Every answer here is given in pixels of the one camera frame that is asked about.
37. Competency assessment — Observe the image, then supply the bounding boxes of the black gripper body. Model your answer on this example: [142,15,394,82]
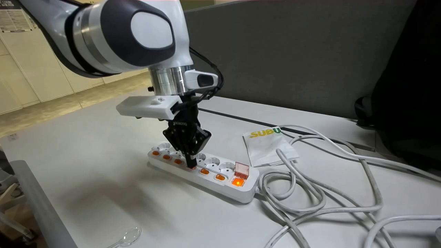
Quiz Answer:
[167,98,203,135]

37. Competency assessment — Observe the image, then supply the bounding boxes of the white power strip orange switches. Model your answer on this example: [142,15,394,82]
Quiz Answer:
[146,141,262,206]

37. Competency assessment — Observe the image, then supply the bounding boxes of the white napkin packet green print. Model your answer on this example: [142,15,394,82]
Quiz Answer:
[241,126,301,168]

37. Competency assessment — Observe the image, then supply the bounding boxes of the clear plastic spoon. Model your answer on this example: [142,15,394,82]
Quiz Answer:
[109,225,143,248]

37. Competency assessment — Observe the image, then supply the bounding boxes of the grey partition panel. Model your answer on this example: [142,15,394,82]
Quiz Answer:
[183,0,418,120]

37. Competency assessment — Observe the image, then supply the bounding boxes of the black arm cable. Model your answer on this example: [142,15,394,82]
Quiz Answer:
[186,46,225,102]

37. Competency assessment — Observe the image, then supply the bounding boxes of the white power cable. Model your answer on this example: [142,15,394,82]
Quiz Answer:
[255,123,441,248]

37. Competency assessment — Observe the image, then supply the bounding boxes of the wall poster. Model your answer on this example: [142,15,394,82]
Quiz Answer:
[0,0,39,35]

